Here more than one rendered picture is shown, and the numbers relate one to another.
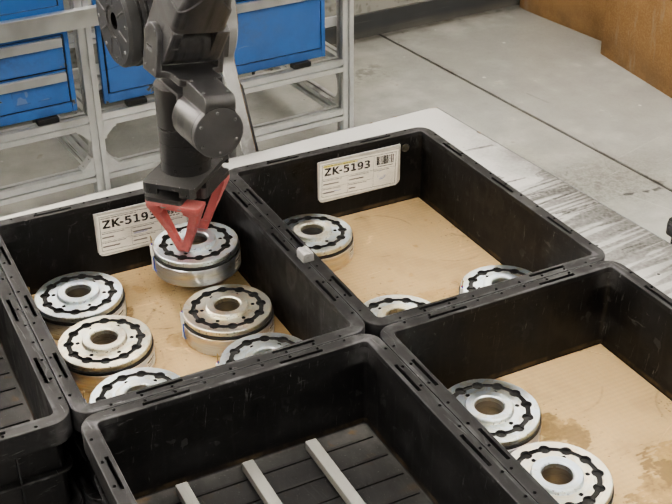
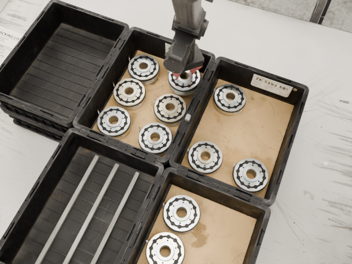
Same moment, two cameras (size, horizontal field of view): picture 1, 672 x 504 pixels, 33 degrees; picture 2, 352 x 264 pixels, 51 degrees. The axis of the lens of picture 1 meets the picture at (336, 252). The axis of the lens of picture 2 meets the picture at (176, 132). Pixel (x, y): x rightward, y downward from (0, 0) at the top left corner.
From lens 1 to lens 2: 83 cm
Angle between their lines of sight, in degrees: 45
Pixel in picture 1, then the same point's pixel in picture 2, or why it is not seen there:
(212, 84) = (181, 48)
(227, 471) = (113, 161)
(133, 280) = not seen: hidden behind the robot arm
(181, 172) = not seen: hidden behind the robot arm
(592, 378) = (234, 228)
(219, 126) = (173, 65)
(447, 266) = (259, 144)
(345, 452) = (143, 183)
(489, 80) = not seen: outside the picture
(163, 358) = (143, 107)
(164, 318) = (161, 91)
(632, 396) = (235, 245)
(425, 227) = (276, 121)
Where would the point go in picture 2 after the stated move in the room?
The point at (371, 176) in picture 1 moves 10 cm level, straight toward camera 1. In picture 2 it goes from (275, 89) to (252, 106)
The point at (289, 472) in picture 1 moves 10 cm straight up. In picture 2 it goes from (124, 175) to (120, 164)
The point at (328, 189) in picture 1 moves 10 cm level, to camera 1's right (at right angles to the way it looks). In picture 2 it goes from (255, 83) to (278, 104)
